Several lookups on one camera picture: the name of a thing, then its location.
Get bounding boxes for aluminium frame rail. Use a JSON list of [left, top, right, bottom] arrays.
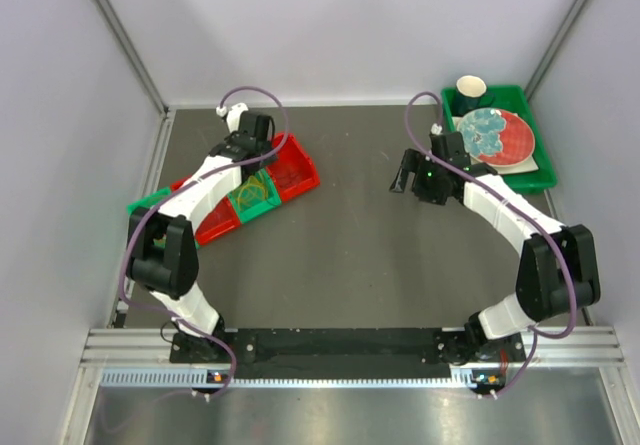
[[80, 326, 625, 368]]

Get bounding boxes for dark green cup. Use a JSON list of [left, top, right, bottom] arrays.
[[451, 75, 496, 117]]

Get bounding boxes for red and blue plate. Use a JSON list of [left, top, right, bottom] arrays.
[[456, 107, 536, 168]]

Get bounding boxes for yellow cable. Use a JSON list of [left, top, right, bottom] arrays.
[[235, 177, 271, 211], [237, 177, 271, 211]]

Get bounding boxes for large green tray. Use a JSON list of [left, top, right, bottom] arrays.
[[441, 85, 557, 194]]

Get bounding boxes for red bin far end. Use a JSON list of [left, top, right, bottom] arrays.
[[266, 134, 320, 202]]

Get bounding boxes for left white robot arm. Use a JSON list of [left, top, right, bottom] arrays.
[[124, 103, 275, 362]]

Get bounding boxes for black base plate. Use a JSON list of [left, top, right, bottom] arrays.
[[169, 325, 534, 380]]

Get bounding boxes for brown cable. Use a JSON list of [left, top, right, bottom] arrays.
[[274, 164, 309, 189]]

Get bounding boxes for grey slotted cable duct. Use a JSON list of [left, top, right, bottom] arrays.
[[100, 367, 501, 389]]

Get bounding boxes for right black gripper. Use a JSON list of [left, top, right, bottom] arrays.
[[390, 150, 447, 206]]

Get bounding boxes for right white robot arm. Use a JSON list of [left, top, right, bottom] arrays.
[[390, 132, 601, 361]]

